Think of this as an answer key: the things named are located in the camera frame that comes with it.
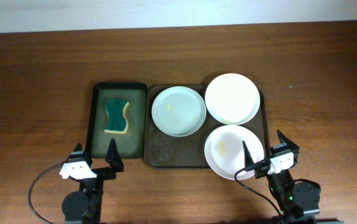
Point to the brown serving tray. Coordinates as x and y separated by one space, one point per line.
164 151

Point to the pale blue-white plate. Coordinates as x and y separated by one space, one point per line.
178 111

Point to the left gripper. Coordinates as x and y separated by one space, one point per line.
114 159

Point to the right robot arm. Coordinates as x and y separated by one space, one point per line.
297 199

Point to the white plate with yellow stain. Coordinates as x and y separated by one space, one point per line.
224 151

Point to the cream white plate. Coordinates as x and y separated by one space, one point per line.
232 99

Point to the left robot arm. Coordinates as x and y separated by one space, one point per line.
85 205

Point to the dark green water tray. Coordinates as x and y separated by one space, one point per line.
131 143

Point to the green and yellow sponge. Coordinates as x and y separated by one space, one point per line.
117 120

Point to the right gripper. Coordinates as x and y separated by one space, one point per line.
293 147

